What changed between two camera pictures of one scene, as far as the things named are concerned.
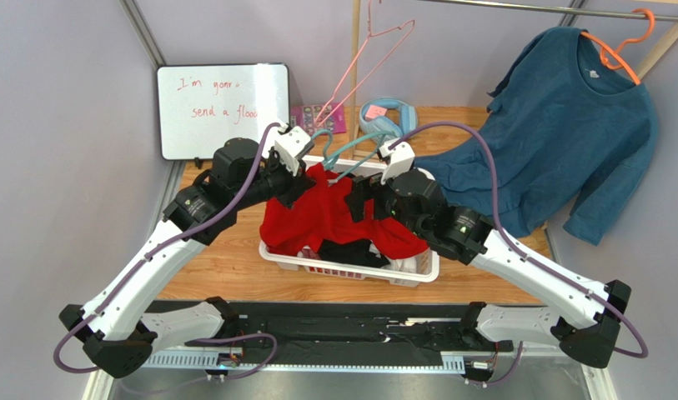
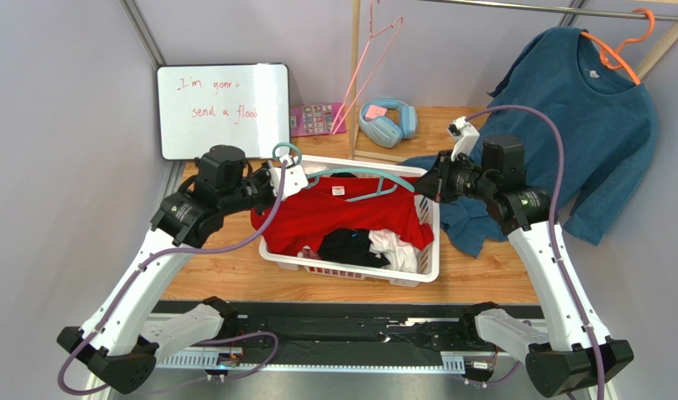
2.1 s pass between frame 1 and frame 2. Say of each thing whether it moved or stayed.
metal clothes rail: stayed
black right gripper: moved
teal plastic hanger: moved
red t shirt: moved
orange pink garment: stayed
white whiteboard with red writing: stayed
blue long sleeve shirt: stayed
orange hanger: stayed
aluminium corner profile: stayed
